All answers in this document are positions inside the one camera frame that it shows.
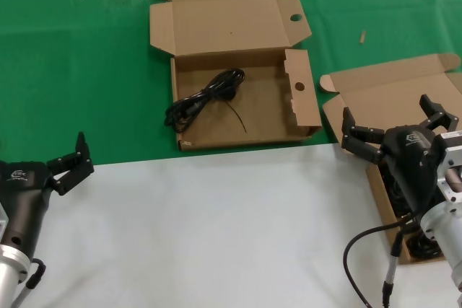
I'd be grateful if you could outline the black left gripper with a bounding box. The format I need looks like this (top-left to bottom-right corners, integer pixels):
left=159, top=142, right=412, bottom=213
left=0, top=131, right=95, bottom=255

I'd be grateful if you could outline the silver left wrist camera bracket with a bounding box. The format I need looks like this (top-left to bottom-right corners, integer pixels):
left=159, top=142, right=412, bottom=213
left=0, top=208, right=9, bottom=240

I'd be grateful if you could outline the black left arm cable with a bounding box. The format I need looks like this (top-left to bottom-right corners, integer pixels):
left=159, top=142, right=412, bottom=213
left=14, top=257, right=47, bottom=308

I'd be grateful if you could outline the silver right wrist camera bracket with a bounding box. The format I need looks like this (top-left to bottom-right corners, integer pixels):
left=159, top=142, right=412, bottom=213
left=436, top=129, right=462, bottom=205

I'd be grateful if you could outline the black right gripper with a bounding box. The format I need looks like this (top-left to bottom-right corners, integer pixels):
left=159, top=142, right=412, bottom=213
left=341, top=94, right=460, bottom=214

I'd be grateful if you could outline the open cardboard box with holes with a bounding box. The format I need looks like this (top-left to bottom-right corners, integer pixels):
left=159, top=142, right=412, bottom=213
left=149, top=0, right=323, bottom=151

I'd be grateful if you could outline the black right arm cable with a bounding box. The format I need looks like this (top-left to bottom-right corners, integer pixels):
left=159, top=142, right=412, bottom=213
left=342, top=212, right=423, bottom=308

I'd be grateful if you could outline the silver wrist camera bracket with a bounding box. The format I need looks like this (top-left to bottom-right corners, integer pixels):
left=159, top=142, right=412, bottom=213
left=0, top=208, right=9, bottom=240
left=436, top=129, right=462, bottom=205

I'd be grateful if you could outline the green felt table cloth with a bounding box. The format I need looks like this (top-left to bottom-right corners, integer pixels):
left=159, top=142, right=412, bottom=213
left=0, top=0, right=462, bottom=167

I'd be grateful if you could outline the open cardboard box of cables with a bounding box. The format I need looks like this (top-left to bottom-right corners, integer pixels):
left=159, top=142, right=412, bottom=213
left=319, top=53, right=462, bottom=265

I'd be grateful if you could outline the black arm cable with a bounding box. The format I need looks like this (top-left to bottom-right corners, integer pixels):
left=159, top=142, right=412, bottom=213
left=342, top=212, right=423, bottom=308
left=14, top=257, right=47, bottom=308

